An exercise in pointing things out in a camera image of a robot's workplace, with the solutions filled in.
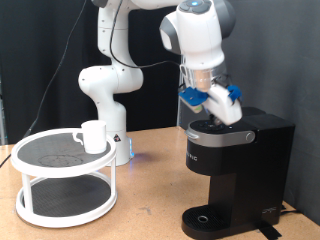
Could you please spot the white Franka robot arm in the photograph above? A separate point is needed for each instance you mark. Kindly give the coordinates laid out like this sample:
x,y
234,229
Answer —
x,y
110,80

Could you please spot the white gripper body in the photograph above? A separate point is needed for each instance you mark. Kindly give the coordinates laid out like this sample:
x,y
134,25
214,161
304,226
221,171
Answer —
x,y
223,105

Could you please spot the grey metal pole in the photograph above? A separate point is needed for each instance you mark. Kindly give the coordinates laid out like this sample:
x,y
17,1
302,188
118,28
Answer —
x,y
179,120

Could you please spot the white two-tier turntable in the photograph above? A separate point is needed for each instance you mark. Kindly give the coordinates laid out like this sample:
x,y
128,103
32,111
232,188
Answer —
x,y
63,160

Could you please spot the grey metal post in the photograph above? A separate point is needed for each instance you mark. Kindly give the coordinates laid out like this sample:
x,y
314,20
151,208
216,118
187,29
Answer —
x,y
2,113

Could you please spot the grey partition panel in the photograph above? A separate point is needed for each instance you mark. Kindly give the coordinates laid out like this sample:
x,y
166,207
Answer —
x,y
283,66

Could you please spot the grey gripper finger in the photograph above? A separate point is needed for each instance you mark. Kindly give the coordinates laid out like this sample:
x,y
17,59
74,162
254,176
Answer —
x,y
218,121
210,118

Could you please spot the white mug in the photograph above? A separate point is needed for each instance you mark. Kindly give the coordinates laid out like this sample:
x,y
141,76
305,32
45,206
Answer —
x,y
95,138

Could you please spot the wrist camera on blue mount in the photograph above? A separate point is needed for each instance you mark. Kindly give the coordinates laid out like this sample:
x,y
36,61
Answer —
x,y
193,98

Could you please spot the black curtain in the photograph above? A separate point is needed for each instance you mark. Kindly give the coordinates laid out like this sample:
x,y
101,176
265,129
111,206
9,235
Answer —
x,y
150,110

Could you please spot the black Keurig coffee machine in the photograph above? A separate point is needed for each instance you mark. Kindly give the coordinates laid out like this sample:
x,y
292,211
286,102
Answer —
x,y
253,160

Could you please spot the black tape strip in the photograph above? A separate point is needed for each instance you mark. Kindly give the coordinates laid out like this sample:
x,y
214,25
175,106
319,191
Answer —
x,y
268,231

